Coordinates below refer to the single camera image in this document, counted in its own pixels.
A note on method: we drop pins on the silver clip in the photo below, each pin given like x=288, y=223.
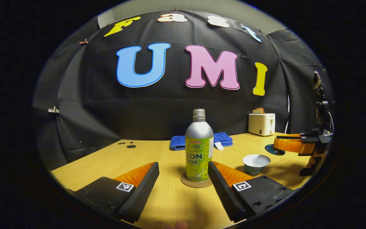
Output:
x=53, y=110

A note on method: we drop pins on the black backdrop cloth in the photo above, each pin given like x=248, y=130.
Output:
x=170, y=105

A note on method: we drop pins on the white teacup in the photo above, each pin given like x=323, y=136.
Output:
x=255, y=163

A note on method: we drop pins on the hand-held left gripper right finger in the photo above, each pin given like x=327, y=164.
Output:
x=222, y=190

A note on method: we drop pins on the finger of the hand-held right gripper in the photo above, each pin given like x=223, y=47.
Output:
x=292, y=146
x=292, y=136

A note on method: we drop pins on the blue folded towel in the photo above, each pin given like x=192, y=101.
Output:
x=178, y=142

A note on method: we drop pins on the toast slice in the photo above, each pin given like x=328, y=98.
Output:
x=258, y=110

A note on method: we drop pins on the round cork coaster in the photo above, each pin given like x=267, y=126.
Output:
x=199, y=184

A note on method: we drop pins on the copper clip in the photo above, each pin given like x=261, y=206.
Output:
x=83, y=41

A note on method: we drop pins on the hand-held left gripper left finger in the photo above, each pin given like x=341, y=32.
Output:
x=143, y=190

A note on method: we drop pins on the white toaster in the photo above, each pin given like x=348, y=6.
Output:
x=260, y=124

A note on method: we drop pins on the silver green water bottle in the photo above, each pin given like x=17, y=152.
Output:
x=199, y=143

